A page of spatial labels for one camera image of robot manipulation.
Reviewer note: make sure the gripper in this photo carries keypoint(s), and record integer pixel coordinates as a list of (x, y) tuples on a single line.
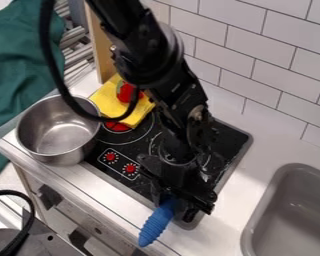
[(189, 181)]

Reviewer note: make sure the blue spoon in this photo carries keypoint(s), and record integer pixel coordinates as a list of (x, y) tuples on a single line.
[(154, 223)]

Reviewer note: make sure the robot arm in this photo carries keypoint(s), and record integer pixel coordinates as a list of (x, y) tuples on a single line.
[(149, 50)]

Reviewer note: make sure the toy stove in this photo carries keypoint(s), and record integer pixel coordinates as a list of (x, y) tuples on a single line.
[(131, 146)]

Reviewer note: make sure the toy sink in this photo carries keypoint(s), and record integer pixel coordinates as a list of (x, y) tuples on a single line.
[(291, 216)]

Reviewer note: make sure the yellow cloth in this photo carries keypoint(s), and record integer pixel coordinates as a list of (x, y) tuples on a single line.
[(109, 103)]

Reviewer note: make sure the red toy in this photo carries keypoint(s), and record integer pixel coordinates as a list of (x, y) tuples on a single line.
[(126, 93)]

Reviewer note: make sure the silver pot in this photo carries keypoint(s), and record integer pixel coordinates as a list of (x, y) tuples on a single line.
[(56, 133)]

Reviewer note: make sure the wooden board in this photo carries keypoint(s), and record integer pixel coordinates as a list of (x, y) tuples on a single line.
[(99, 50)]

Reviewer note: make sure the green cloth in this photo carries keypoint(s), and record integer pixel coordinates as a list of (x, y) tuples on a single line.
[(15, 66)]

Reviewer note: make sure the metal frame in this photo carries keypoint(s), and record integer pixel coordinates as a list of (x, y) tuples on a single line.
[(76, 46)]

